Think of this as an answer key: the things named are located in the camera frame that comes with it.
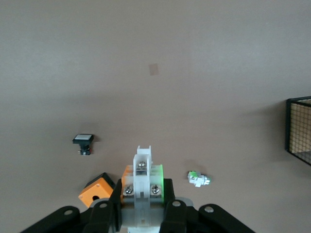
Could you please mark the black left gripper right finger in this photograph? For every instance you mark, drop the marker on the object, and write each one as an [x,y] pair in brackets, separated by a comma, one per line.
[170,199]

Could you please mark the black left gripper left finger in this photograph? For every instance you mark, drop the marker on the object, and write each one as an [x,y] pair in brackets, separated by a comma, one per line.
[114,208]

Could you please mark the small green white contact block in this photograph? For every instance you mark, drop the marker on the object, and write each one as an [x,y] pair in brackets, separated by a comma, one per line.
[198,179]

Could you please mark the brown tape patch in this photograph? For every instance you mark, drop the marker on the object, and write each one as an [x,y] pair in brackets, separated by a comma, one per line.
[153,69]

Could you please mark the orange button enclosure box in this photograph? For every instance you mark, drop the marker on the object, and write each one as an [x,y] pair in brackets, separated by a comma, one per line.
[93,191]

